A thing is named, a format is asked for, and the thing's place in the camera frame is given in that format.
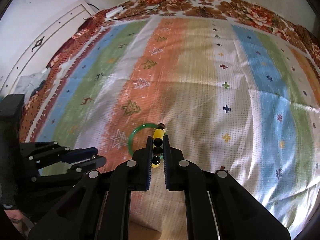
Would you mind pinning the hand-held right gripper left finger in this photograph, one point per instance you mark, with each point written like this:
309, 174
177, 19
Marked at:
149, 162

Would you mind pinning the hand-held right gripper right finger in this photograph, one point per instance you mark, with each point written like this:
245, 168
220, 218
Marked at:
167, 165

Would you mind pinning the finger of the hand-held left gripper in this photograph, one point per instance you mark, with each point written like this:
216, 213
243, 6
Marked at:
80, 153
95, 162

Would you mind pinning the green jade bangle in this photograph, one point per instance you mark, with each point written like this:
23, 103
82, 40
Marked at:
131, 136

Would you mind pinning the person's left hand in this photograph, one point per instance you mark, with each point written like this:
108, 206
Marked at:
15, 218

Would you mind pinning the white plastic bag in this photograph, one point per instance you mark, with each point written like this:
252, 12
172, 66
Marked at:
27, 82

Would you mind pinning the striped colourful mat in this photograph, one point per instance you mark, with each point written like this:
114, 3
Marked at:
200, 92

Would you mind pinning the white wooden headboard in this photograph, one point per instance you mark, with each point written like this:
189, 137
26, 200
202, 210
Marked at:
50, 37

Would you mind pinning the small white device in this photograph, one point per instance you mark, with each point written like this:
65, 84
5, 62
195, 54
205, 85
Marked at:
114, 12

